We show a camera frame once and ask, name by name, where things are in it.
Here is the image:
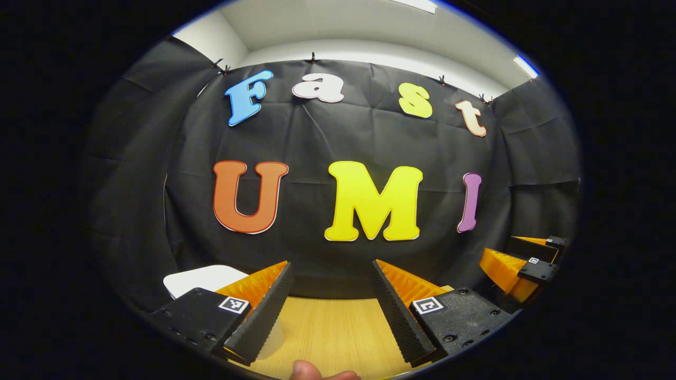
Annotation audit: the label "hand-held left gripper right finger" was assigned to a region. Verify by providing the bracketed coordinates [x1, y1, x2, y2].
[371, 259, 513, 368]

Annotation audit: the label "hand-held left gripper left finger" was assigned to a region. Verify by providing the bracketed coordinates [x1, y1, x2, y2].
[149, 260, 295, 366]

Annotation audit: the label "white desktop garbage bin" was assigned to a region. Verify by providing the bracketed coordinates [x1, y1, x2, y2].
[163, 265, 286, 360]

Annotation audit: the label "wooden desktop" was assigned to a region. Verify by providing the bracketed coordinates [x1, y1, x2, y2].
[232, 285, 455, 380]

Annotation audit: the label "black backdrop cloth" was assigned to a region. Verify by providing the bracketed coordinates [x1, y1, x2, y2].
[79, 36, 581, 312]

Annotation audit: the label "ceiling light panel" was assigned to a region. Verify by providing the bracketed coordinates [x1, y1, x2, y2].
[390, 0, 438, 14]
[514, 55, 540, 79]

